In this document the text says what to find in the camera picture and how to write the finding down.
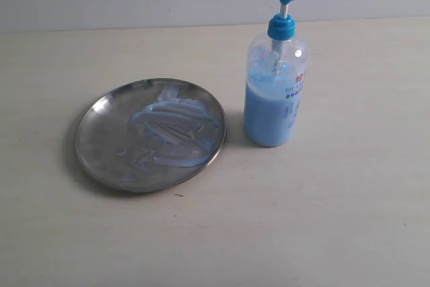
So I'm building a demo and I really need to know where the blue liquid soap pump bottle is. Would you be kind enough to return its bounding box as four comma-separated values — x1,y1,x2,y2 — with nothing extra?
243,0,308,147

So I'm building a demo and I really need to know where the smeared light blue paste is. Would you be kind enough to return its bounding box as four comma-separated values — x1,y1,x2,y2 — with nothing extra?
116,84,225,175

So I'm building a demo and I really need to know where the round stainless steel plate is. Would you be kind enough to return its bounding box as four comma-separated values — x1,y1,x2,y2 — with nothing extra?
75,78,226,194

